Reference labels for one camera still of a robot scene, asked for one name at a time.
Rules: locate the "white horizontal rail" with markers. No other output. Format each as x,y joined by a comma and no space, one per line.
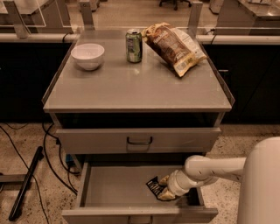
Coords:
203,39

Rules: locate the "black drawer handle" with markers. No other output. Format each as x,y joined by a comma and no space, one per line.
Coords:
139,142
140,220

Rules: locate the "black middle drawer handle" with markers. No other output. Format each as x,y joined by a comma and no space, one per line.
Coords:
140,220

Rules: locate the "grey background desk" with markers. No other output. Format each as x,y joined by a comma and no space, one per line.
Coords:
249,18

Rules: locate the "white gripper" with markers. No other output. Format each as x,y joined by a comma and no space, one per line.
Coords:
175,183

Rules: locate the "grey metal drawer cabinet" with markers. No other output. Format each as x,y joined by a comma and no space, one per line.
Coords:
123,95

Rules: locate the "office chair base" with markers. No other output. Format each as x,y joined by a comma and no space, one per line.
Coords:
175,3

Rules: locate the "green soda can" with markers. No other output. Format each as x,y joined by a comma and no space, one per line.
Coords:
134,45

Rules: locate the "grey open middle drawer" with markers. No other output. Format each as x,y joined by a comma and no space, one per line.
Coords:
113,187

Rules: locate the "grey top drawer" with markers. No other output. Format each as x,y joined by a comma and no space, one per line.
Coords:
113,141

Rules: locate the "black rxbar chocolate bar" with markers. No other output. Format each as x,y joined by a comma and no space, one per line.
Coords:
155,187

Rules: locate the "white ceramic bowl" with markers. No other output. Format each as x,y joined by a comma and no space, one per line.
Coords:
88,56

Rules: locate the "black top drawer handle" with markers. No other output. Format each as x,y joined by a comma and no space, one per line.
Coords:
139,142

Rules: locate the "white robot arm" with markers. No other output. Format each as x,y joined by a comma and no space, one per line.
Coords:
258,173

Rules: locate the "black bar on floor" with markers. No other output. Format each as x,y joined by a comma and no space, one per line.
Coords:
16,209

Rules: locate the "brown chip bag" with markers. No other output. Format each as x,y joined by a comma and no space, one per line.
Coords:
174,46

